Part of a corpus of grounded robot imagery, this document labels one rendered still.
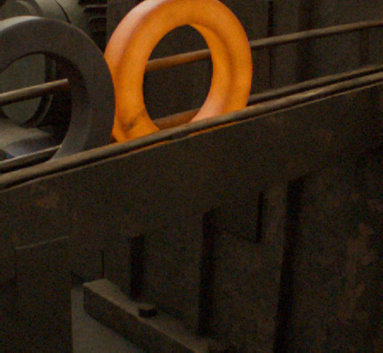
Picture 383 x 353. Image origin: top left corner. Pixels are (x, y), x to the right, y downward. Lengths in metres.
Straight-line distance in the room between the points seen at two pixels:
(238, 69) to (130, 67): 0.14
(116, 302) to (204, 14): 0.99
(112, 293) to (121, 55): 1.05
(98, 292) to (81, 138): 1.03
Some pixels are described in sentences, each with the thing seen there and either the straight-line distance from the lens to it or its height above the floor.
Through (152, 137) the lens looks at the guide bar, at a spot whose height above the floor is 0.63.
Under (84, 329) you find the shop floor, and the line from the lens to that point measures 1.76.
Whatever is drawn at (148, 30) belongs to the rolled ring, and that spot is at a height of 0.73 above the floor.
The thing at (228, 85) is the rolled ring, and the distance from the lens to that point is 0.87.
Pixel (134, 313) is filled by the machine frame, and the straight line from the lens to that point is 1.68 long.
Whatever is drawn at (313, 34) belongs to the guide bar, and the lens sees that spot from 1.05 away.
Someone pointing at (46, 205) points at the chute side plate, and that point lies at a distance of 0.72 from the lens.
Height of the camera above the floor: 0.81
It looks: 15 degrees down
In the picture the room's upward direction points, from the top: 2 degrees clockwise
